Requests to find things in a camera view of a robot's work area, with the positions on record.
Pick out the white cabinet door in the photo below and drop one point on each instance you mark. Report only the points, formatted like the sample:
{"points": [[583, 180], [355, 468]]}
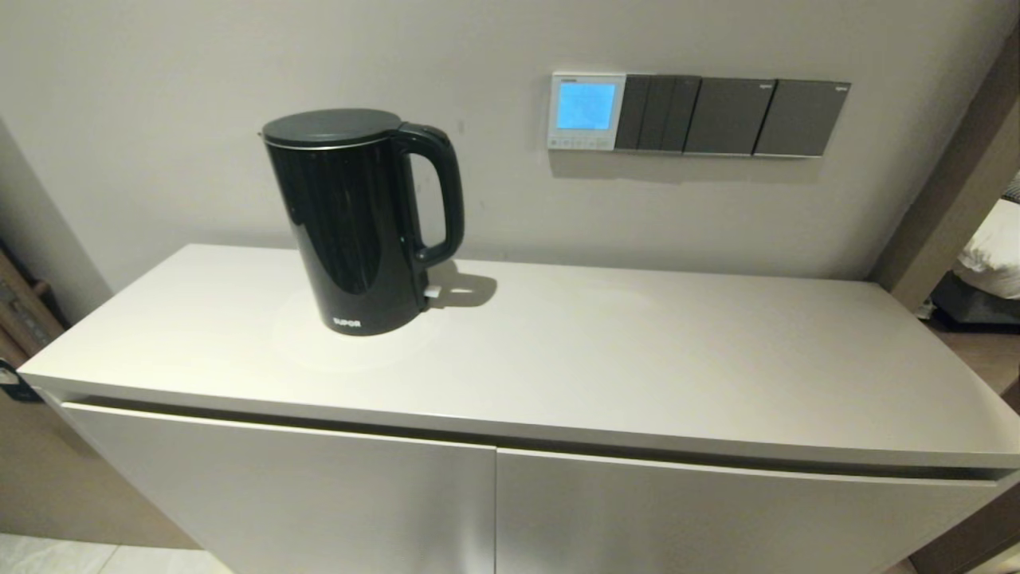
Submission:
{"points": [[717, 518], [279, 502]]}

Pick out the white cabinet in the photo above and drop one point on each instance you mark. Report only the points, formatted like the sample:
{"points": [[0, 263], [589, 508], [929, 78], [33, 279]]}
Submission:
{"points": [[637, 359]]}

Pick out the grey single wall switch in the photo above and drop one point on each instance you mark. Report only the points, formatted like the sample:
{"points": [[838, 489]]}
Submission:
{"points": [[801, 118], [729, 115]]}

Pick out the white bedding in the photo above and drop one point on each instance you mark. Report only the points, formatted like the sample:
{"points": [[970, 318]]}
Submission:
{"points": [[996, 247]]}

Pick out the white wall thermostat panel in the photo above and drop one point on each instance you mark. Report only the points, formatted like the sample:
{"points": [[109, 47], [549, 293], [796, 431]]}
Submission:
{"points": [[586, 108]]}

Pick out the dark bed base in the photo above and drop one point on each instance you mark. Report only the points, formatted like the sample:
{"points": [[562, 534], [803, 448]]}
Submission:
{"points": [[968, 307]]}

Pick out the black electric kettle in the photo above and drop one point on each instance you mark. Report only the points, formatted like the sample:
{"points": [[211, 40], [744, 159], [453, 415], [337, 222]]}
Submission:
{"points": [[351, 223]]}

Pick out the brown wooden rack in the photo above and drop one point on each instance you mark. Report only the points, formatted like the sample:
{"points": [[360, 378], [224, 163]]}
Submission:
{"points": [[20, 319]]}

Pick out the wooden door frame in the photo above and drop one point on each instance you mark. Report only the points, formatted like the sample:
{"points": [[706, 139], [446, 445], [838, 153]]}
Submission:
{"points": [[948, 207]]}

